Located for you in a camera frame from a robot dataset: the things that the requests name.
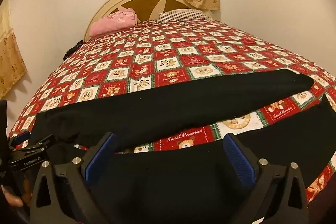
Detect striped pillow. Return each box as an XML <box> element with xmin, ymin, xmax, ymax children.
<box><xmin>158</xmin><ymin>9</ymin><xmax>214</xmax><ymax>22</ymax></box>

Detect folded pink blanket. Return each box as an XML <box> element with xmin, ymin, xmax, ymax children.
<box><xmin>89</xmin><ymin>10</ymin><xmax>138</xmax><ymax>39</ymax></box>

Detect yellow floral side curtain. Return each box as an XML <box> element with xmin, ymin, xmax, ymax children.
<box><xmin>0</xmin><ymin>1</ymin><xmax>28</xmax><ymax>98</ymax></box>

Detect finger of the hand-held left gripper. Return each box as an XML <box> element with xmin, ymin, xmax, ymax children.
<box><xmin>8</xmin><ymin>132</ymin><xmax>56</xmax><ymax>159</ymax></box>

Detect small black cloth item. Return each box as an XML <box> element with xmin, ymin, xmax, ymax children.
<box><xmin>63</xmin><ymin>40</ymin><xmax>84</xmax><ymax>60</ymax></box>

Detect person's left hand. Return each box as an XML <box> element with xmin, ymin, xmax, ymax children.
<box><xmin>0</xmin><ymin>185</ymin><xmax>25</xmax><ymax>207</ymax></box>

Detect black pants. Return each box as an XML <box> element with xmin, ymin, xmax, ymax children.
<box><xmin>35</xmin><ymin>69</ymin><xmax>336</xmax><ymax>224</ymax></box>

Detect red checkered bear bedspread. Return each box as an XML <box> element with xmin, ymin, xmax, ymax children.
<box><xmin>7</xmin><ymin>17</ymin><xmax>336</xmax><ymax>211</ymax></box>

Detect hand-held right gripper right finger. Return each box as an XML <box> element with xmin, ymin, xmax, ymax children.
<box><xmin>223</xmin><ymin>133</ymin><xmax>309</xmax><ymax>224</ymax></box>

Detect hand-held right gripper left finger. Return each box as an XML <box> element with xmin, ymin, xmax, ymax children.
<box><xmin>29</xmin><ymin>132</ymin><xmax>117</xmax><ymax>224</ymax></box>

